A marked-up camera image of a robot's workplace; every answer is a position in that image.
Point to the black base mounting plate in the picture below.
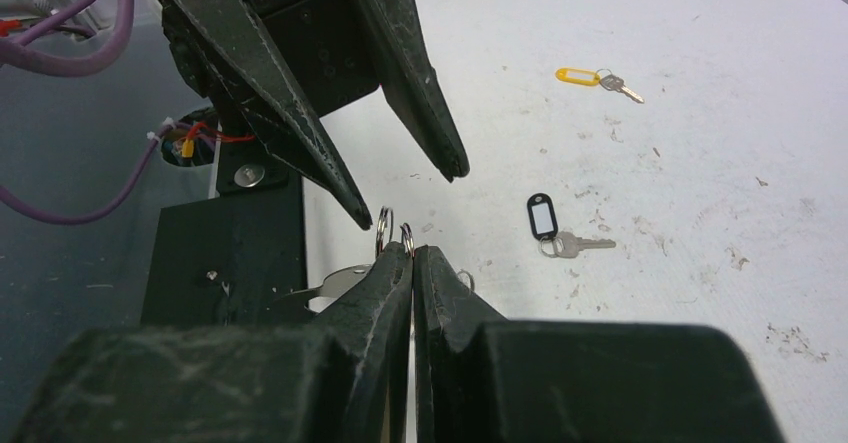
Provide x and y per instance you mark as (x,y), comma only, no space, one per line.
(228,258)

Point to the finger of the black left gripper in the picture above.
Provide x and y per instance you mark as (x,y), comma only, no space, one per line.
(396,46)
(254,75)

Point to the silver key with ring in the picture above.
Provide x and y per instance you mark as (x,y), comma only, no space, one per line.
(614,83)

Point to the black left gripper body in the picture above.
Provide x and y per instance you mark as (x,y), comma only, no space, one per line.
(322,42)

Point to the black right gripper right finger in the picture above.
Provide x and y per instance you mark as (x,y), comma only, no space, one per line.
(481,377)

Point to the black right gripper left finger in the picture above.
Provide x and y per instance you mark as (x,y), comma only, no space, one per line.
(329,380)

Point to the silver carabiner keyring with rings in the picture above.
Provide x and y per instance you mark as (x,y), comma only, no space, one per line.
(351,276)

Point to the yellow key tag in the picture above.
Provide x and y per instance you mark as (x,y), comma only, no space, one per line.
(578,76)

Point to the black key tag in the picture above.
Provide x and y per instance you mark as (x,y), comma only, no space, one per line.
(542,217)

